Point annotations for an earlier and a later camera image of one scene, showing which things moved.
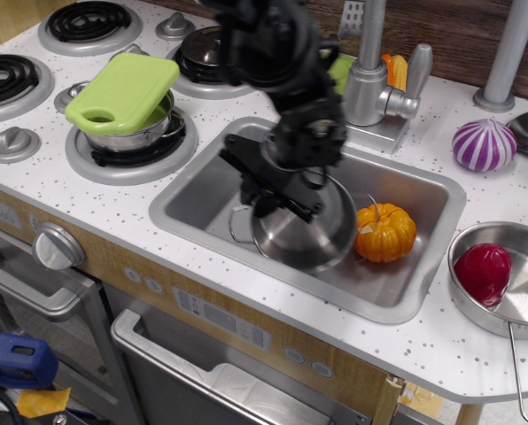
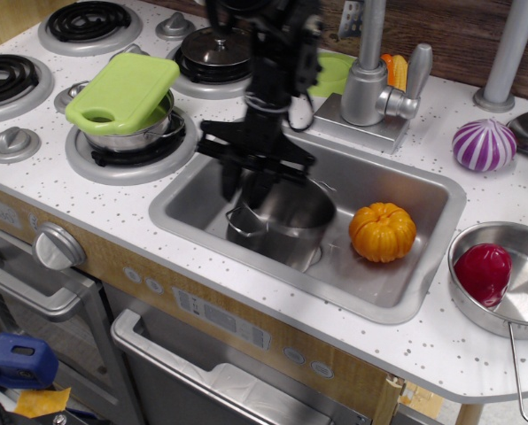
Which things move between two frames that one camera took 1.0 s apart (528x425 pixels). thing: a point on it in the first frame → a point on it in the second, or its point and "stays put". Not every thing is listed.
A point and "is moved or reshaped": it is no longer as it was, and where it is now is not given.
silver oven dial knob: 57,249 stays put
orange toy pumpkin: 384,233 stays put
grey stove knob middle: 64,96 stays put
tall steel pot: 287,237 is moved or reshaped
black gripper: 290,165 → 260,142
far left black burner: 12,86 stays put
